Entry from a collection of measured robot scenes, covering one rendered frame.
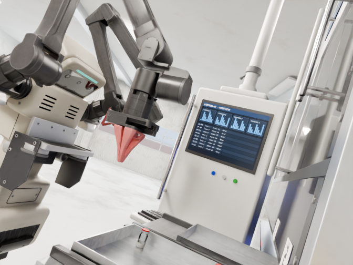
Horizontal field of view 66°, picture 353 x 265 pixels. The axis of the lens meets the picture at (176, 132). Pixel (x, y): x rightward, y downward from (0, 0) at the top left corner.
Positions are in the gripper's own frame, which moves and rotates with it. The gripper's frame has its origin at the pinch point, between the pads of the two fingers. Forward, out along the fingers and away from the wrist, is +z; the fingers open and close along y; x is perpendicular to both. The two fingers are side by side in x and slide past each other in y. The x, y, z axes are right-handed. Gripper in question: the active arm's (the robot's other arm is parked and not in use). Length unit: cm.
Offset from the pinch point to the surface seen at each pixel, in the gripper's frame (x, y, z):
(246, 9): 285, -49, -222
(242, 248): 54, 28, 20
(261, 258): 55, 35, 21
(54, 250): -7.6, -3.0, 19.4
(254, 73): 95, 10, -61
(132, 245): 14.5, 2.8, 20.6
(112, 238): 10.1, -0.9, 19.6
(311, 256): -11.6, 37.0, 3.6
